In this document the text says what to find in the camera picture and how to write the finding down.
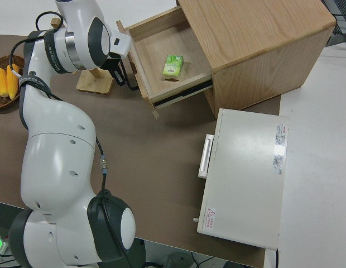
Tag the light wooden cabinet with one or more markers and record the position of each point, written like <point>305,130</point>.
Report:
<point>259,50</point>

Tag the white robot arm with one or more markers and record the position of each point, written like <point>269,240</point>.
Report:
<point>55,173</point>

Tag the light wooden drawer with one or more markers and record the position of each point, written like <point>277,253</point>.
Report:
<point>153,56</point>

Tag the brown table mat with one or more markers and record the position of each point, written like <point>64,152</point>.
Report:
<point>162,145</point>

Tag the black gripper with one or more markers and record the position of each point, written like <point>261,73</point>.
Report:
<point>115,64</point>

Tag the yellow corn cob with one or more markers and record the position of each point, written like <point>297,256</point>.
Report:
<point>12,83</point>
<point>0,82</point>

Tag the white toaster oven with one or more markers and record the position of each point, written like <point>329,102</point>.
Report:
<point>245,173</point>

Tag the wooden mug tree stand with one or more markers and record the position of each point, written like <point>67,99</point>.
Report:
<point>95,83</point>

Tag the green tissue pack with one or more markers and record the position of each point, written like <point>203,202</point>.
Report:
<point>173,67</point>

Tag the brown wicker basket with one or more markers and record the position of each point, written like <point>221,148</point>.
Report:
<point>2,102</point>

